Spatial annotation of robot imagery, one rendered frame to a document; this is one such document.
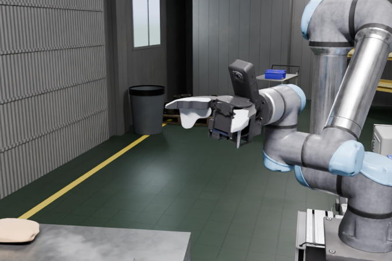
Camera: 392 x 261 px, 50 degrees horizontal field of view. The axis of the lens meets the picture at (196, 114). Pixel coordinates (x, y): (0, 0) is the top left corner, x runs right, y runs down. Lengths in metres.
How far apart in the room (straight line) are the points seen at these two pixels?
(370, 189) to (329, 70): 0.32
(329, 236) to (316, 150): 0.40
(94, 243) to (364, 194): 0.70
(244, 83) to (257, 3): 7.38
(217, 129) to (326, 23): 0.46
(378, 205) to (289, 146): 0.34
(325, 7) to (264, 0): 7.01
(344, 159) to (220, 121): 0.26
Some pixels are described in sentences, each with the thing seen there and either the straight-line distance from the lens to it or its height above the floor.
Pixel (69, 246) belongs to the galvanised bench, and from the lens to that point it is 1.17.
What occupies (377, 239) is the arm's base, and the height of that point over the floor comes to 1.07.
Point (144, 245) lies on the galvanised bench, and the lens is 1.13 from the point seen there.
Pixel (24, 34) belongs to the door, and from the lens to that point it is 4.55.
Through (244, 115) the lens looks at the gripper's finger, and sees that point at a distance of 0.73.
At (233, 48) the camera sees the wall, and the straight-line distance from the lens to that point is 8.21.
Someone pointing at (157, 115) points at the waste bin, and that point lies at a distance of 6.25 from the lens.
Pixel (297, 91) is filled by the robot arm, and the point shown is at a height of 1.46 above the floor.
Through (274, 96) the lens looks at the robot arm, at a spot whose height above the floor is 1.46.
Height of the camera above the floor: 1.60
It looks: 12 degrees down
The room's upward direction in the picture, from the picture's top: straight up
